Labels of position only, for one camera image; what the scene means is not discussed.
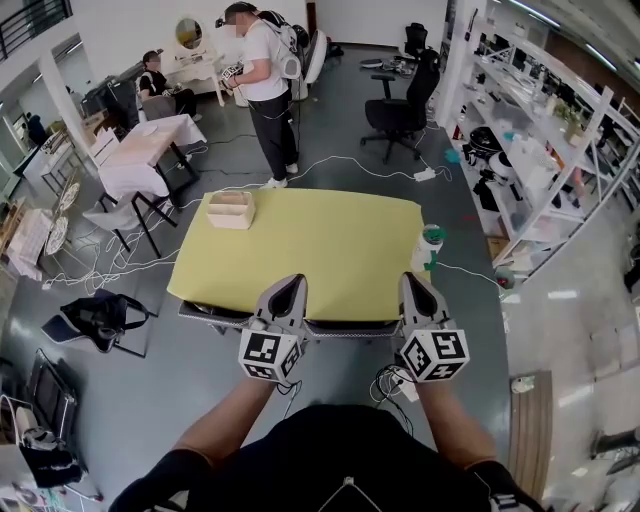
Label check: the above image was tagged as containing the person's right backpack strap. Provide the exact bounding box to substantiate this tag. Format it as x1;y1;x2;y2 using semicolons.
487;492;522;512

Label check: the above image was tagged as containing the white vanity with mirror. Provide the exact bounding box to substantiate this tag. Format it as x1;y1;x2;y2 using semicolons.
164;17;227;107

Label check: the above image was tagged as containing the white shelf rack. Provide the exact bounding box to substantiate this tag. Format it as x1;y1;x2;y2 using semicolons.
442;0;616;281
589;49;640;211

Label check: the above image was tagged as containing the folding metal trolley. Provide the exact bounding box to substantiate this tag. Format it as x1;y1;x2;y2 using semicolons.
27;348;80;451

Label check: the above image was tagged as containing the black office chair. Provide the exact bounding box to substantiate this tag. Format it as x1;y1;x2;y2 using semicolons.
360;47;441;164
403;22;431;59

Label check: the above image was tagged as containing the silver neck chain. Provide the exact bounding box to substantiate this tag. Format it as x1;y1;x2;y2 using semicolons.
322;477;381;512

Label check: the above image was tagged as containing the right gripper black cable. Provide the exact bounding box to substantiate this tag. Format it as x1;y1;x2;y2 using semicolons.
372;363;417;434

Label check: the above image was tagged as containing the white lattice round stool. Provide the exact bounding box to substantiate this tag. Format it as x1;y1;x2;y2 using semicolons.
44;215;70;256
59;182;81;214

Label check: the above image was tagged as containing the white floor cable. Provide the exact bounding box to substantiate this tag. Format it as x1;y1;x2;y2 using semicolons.
42;144;501;296

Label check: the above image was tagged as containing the black shoulder bag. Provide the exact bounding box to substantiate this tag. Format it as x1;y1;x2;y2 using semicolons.
59;292;151;342

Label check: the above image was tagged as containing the person's right forearm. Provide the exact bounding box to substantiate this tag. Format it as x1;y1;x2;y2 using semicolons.
417;382;499;471

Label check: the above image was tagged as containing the person's left forearm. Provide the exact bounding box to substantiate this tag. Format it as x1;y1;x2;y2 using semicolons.
172;377;279;469

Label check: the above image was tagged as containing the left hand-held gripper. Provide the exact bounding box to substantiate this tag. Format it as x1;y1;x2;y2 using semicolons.
238;273;308;387

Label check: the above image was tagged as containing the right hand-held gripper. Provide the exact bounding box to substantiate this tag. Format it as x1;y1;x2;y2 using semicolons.
399;271;471;387

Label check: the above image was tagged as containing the wooden slatted board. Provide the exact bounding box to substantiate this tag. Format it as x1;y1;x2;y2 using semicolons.
508;369;555;501

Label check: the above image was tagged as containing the table with white cloth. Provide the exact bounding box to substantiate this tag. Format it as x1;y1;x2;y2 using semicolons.
97;113;209;201

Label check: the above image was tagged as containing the table with yellow cloth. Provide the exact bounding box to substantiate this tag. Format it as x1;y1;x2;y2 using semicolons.
166;187;432;326

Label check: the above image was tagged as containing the white green tumbler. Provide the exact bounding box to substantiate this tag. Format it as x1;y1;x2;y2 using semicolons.
410;224;447;274

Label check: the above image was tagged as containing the person's black shirt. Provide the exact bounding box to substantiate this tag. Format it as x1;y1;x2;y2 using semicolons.
107;403;546;512

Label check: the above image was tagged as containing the beige open box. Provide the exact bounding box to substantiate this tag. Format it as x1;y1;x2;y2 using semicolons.
206;190;257;232

